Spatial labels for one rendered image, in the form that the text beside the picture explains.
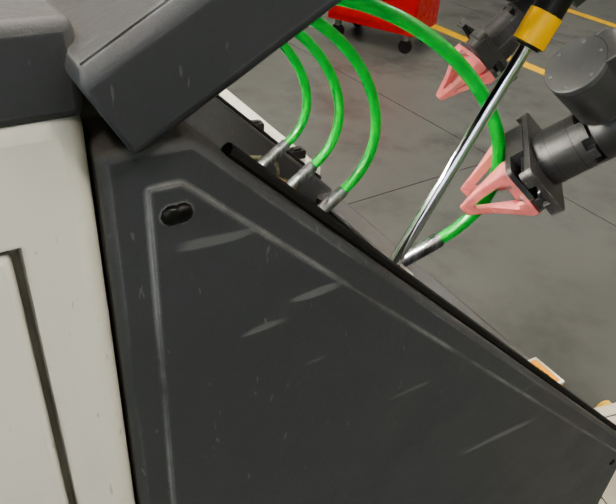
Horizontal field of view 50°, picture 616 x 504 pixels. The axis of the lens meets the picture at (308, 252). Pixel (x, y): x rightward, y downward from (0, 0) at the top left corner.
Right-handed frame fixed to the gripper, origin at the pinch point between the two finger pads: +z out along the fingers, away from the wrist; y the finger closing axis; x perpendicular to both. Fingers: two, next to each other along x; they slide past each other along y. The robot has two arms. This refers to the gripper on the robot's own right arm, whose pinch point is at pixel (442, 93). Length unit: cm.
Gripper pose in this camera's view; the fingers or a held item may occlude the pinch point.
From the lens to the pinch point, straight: 102.1
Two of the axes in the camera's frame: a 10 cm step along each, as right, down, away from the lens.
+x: 3.0, 5.7, -7.7
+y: -6.4, -4.8, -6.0
